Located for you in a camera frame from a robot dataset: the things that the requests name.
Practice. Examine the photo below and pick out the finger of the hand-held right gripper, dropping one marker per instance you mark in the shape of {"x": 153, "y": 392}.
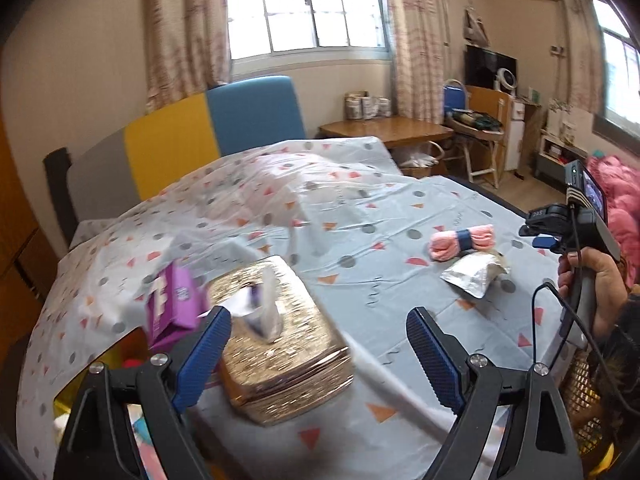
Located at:
{"x": 532, "y": 230}
{"x": 545, "y": 243}

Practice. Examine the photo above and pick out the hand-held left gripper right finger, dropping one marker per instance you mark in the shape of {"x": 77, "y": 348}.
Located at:
{"x": 430, "y": 355}

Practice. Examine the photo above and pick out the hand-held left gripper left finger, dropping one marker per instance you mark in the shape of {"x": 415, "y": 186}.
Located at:
{"x": 200, "y": 355}

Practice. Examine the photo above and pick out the purple pack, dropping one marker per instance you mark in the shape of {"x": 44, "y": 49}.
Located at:
{"x": 170, "y": 300}

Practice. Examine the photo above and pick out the person's right forearm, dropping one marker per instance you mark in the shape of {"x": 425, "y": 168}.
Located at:
{"x": 622, "y": 345}

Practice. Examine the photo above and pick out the person's right hand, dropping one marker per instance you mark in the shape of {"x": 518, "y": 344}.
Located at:
{"x": 605, "y": 285}

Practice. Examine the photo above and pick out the pink blanket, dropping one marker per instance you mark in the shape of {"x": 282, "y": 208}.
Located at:
{"x": 622, "y": 195}

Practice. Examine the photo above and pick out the low storage shelf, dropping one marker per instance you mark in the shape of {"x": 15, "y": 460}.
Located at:
{"x": 560, "y": 160}

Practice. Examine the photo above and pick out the silver foil pouch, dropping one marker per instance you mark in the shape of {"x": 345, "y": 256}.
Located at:
{"x": 475, "y": 275}

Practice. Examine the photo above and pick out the white tissue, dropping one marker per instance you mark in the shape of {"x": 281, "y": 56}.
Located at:
{"x": 267, "y": 305}

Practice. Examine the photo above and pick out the pink yarn bundle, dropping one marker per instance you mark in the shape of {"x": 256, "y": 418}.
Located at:
{"x": 445, "y": 247}

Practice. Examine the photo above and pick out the gold embossed tissue box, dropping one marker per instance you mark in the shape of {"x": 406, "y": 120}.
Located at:
{"x": 290, "y": 360}

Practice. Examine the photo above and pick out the white cabinet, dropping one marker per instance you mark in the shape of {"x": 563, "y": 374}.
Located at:
{"x": 514, "y": 130}

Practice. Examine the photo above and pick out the dark tool bag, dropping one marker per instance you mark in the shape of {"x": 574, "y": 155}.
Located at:
{"x": 477, "y": 121}

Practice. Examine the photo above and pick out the side window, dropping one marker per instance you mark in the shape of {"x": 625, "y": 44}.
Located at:
{"x": 620, "y": 75}

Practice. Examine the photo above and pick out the white plastic bag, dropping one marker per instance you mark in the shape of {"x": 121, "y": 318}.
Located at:
{"x": 417, "y": 160}

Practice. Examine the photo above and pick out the white desk fan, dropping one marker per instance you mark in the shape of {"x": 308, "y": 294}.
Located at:
{"x": 505, "y": 81}

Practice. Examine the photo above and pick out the blue backed chair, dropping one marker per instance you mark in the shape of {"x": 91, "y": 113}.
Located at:
{"x": 452, "y": 97}

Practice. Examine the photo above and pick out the floral curtain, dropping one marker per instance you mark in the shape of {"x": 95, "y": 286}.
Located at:
{"x": 185, "y": 30}
{"x": 580, "y": 35}
{"x": 420, "y": 35}

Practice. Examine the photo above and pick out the black television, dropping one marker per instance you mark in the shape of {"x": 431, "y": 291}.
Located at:
{"x": 482, "y": 65}

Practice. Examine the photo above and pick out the wooden desk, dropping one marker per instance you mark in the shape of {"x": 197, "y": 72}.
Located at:
{"x": 390, "y": 130}

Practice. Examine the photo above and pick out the patterned jar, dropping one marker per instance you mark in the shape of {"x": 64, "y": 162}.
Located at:
{"x": 384, "y": 107}
{"x": 370, "y": 107}
{"x": 353, "y": 106}

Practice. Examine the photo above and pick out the blue yellow grey headboard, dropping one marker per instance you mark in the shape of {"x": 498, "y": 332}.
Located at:
{"x": 250, "y": 115}

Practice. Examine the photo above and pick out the large window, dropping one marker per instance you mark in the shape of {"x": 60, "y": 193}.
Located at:
{"x": 310, "y": 5}

